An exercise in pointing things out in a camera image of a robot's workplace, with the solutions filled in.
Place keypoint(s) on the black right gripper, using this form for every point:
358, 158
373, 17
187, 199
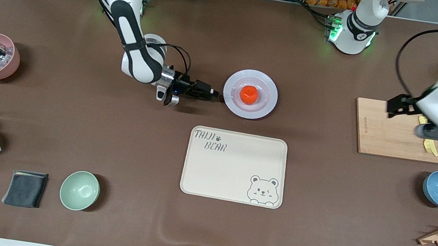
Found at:
187, 85

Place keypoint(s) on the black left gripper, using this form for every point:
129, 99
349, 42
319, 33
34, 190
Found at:
409, 104

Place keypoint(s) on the orange fruit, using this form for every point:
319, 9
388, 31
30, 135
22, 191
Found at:
249, 94

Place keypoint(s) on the white round plate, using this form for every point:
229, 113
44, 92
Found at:
263, 103

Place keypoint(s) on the wooden cutting board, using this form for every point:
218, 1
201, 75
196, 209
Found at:
386, 135

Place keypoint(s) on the yellow plastic fork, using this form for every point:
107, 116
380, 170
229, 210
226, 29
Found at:
429, 146

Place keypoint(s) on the cream bear print tray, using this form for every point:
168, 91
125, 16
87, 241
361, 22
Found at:
233, 173

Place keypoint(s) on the green bowl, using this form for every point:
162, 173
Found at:
79, 190

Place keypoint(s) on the dark grey folded cloth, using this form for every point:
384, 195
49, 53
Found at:
25, 188

